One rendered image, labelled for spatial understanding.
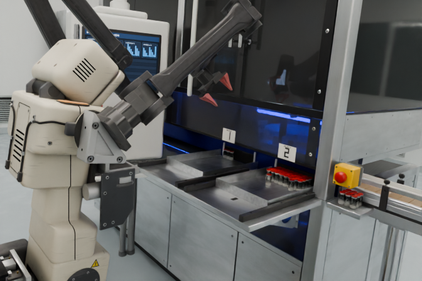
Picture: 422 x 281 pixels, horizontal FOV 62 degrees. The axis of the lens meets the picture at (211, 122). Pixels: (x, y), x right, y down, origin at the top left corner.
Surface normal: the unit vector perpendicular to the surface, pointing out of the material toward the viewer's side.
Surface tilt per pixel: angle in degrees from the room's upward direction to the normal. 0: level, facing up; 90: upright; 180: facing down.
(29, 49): 90
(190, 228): 90
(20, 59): 90
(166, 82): 80
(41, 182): 90
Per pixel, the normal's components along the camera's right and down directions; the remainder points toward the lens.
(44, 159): 0.68, 0.18
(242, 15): 0.16, 0.01
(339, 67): -0.75, 0.05
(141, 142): 0.50, 0.18
